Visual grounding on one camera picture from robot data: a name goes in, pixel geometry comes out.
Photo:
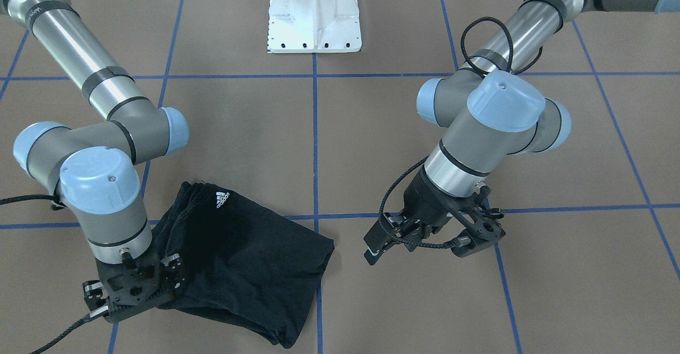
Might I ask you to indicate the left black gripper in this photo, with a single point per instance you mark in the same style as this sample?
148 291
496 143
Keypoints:
425 197

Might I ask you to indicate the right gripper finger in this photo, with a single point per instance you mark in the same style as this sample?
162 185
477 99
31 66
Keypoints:
174 271

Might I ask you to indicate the black t-shirt with logo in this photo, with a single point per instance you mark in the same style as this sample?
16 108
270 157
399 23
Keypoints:
246 265

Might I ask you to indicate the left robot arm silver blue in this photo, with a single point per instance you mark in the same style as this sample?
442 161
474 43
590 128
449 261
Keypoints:
488 112

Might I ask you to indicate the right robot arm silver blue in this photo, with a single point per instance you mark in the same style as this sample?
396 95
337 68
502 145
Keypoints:
91 170

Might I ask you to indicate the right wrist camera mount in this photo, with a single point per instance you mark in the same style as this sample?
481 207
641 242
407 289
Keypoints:
129 288

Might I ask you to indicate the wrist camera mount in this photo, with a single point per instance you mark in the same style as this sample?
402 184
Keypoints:
481 223
129 288

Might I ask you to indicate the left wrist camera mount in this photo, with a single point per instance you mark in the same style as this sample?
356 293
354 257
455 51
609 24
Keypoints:
481 223

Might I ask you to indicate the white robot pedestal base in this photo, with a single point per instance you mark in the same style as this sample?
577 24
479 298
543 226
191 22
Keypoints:
314 26

